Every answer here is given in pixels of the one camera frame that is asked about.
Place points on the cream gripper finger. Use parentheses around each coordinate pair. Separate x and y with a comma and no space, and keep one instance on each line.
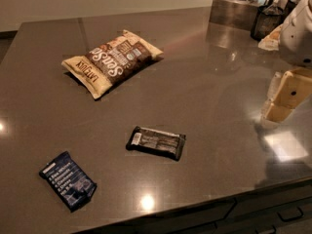
(276,113)
(295,87)

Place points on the black chocolate rxbar wrapper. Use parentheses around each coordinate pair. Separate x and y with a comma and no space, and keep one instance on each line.
(156,142)

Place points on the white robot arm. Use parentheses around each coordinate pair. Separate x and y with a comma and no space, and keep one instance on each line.
(293,40)

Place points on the brown and cream chip bag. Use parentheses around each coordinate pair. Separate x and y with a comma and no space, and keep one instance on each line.
(112,63)

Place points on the dark blue rxbar wrapper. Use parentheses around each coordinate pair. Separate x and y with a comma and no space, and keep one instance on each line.
(74,187)

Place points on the cream paper packet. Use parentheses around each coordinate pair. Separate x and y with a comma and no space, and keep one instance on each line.
(271,41)

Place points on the dark mesh basket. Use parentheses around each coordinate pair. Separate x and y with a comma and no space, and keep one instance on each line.
(264,24)

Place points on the stainless steel riser stand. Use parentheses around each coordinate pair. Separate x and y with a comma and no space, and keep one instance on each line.
(235,13)

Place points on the black drawer handle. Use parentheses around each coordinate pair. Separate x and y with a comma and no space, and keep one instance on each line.
(291,215)

